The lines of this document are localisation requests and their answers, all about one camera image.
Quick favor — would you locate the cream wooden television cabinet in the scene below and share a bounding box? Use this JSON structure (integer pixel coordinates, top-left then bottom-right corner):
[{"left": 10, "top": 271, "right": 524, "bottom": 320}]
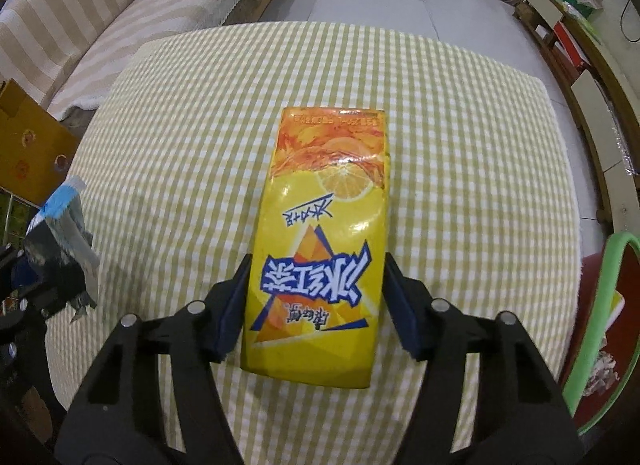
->
[{"left": 515, "top": 0, "right": 640, "bottom": 236}]

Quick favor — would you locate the beige striped sofa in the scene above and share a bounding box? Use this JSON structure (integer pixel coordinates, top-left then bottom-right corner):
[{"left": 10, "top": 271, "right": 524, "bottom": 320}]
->
[{"left": 0, "top": 0, "right": 313, "bottom": 120}]

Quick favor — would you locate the silver blue wrapper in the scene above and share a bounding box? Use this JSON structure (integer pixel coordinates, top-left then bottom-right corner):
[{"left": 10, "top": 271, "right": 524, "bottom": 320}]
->
[{"left": 25, "top": 176, "right": 101, "bottom": 323}]

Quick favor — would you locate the red flat box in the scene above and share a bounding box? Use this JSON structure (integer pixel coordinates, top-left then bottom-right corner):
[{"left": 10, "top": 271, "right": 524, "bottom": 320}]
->
[{"left": 552, "top": 20, "right": 588, "bottom": 70}]

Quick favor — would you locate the yellow tea carton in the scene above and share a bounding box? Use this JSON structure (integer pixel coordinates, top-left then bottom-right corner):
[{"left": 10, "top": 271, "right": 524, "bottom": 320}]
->
[{"left": 240, "top": 106, "right": 391, "bottom": 390}]

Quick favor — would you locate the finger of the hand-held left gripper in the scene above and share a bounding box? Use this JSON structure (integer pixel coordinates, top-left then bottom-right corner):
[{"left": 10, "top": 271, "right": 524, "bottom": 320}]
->
[{"left": 12, "top": 252, "right": 98, "bottom": 318}]

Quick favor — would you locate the wooden side table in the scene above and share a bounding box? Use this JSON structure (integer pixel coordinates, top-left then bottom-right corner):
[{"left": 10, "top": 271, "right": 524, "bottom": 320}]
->
[{"left": 0, "top": 79, "right": 81, "bottom": 208}]

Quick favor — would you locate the green checkered tablecloth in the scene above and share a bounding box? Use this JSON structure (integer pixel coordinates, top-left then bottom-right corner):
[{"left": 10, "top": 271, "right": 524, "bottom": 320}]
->
[{"left": 44, "top": 21, "right": 596, "bottom": 465}]

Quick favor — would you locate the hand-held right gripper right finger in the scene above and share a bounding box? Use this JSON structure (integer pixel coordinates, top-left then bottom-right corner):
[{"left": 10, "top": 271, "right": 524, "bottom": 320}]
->
[{"left": 384, "top": 252, "right": 586, "bottom": 465}]

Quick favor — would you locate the large red green-rimmed bin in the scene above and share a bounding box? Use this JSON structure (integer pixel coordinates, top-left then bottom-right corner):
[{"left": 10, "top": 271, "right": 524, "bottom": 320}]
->
[{"left": 560, "top": 232, "right": 640, "bottom": 436}]

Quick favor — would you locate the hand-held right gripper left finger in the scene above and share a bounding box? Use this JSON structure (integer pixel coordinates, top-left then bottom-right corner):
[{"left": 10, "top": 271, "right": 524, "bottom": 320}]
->
[{"left": 52, "top": 254, "right": 253, "bottom": 465}]

